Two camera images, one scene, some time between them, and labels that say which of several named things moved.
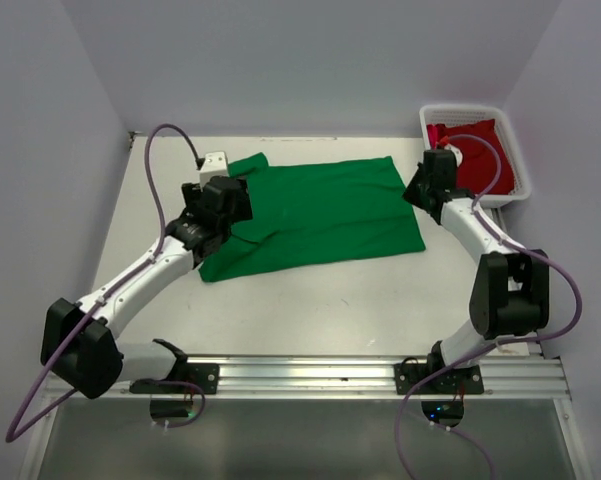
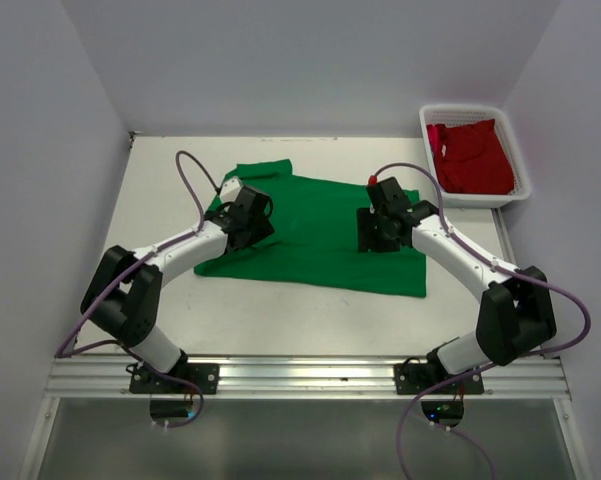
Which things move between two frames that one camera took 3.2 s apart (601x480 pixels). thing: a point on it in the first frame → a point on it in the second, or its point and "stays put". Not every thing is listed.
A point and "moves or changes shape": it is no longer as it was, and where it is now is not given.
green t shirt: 351,207 moves or changes shape
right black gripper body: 414,193 → 387,244
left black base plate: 206,375 stays put
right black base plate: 451,381 stays put
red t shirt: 478,165 stays put
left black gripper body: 242,212 → 258,230
